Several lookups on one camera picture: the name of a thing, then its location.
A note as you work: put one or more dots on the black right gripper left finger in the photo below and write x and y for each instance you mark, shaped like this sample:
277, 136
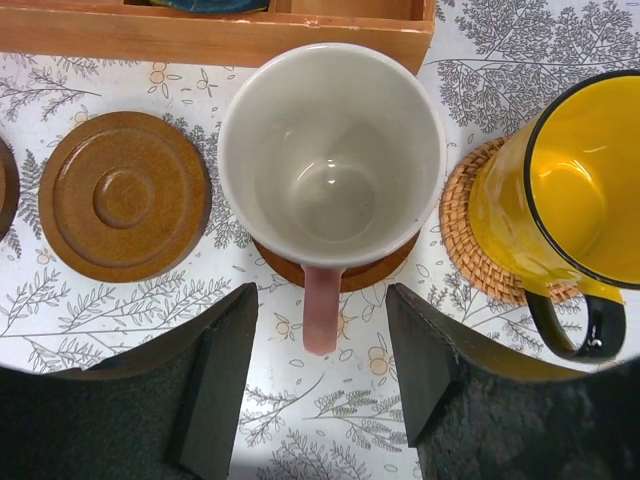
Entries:
167, 409

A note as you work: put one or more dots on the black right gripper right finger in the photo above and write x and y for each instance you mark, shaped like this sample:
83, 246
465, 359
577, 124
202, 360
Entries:
475, 409

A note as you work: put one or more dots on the brown wooden coaster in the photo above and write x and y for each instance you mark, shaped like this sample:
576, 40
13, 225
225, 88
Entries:
10, 189
124, 197
356, 278

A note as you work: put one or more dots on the woven rattan coaster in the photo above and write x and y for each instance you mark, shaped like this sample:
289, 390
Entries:
462, 248

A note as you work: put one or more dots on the yellow black mug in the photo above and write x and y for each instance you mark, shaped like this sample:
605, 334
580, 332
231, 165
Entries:
558, 206

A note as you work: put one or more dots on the pink ceramic mug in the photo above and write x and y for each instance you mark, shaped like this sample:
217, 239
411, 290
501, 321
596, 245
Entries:
332, 156

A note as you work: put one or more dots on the orange wooden compartment box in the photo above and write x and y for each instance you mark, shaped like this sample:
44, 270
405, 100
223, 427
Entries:
138, 30

